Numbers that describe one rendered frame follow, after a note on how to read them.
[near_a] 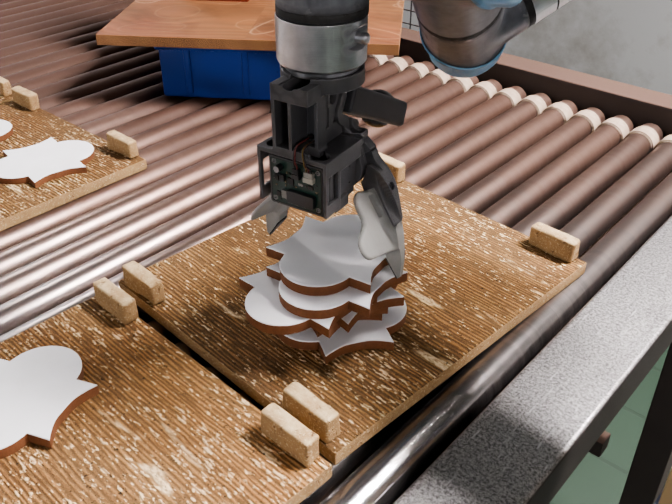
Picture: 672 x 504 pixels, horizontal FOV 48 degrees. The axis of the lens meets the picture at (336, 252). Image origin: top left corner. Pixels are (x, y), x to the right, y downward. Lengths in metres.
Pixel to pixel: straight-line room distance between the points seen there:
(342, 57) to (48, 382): 0.40
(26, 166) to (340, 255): 0.55
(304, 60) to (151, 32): 0.75
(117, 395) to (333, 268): 0.23
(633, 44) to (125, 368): 3.05
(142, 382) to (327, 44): 0.36
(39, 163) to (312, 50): 0.62
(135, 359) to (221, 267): 0.17
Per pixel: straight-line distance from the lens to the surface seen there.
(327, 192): 0.63
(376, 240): 0.68
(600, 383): 0.80
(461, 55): 0.69
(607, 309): 0.89
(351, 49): 0.62
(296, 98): 0.61
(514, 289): 0.86
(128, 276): 0.85
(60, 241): 1.02
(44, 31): 1.83
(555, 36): 3.70
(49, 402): 0.73
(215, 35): 1.30
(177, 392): 0.73
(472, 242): 0.93
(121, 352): 0.78
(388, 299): 0.75
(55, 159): 1.15
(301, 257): 0.74
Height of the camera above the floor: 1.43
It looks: 34 degrees down
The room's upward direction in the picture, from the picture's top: straight up
